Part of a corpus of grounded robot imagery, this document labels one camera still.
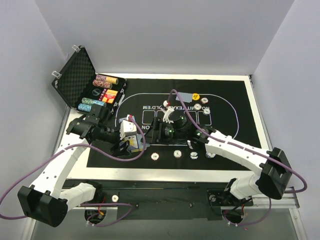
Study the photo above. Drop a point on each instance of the black poker table mat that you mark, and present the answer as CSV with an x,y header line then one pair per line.
x,y
231,114

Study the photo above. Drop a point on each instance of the red chips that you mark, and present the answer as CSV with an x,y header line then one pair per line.
x,y
204,100

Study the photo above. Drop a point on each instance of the teal chip roll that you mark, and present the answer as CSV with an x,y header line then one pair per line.
x,y
85,107
89,101

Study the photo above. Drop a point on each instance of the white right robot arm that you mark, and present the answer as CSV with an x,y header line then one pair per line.
x,y
270,168

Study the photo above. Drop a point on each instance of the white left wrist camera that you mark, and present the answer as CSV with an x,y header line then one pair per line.
x,y
127,129

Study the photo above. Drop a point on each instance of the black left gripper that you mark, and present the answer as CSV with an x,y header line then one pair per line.
x,y
120,147

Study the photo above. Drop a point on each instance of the black chip carrying case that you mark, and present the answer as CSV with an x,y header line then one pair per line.
x,y
75,81

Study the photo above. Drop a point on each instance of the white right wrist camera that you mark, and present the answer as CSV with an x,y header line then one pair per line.
x,y
167,111

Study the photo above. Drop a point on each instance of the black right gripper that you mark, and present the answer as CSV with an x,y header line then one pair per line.
x,y
155,131

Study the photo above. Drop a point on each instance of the card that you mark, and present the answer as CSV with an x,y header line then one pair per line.
x,y
186,97
120,120

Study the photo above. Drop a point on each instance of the grey chips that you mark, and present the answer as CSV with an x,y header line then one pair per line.
x,y
197,107

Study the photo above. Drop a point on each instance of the orange card deck box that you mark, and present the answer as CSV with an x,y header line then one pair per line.
x,y
108,96

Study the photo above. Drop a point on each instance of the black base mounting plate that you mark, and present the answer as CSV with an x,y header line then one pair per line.
x,y
127,211

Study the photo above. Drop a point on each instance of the teal chip roll upper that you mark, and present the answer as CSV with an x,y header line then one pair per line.
x,y
89,101

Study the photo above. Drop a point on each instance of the black round dealer puck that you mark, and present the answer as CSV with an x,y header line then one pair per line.
x,y
96,92

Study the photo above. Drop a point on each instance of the red 100 chip stack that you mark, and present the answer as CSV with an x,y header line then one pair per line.
x,y
155,156

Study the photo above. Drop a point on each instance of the blue 5 chip stack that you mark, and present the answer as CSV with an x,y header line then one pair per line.
x,y
194,155

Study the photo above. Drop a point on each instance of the brown chip roll top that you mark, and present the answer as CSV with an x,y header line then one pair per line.
x,y
107,78

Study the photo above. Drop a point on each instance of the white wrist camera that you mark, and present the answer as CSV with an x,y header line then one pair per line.
x,y
127,129
167,111

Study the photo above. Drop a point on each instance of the blue playing card box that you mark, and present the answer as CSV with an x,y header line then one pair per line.
x,y
135,143

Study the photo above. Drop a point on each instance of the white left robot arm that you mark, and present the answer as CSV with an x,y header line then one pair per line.
x,y
45,200

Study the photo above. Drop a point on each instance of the teal chip roll lower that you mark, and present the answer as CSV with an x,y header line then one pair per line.
x,y
85,107

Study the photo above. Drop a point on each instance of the aluminium front rail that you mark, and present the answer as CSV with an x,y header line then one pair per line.
x,y
290,200

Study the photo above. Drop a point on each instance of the grey 1 chip stack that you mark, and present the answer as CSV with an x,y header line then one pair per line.
x,y
177,154

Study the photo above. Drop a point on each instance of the yellow big blind button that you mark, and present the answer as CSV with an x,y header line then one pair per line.
x,y
195,96

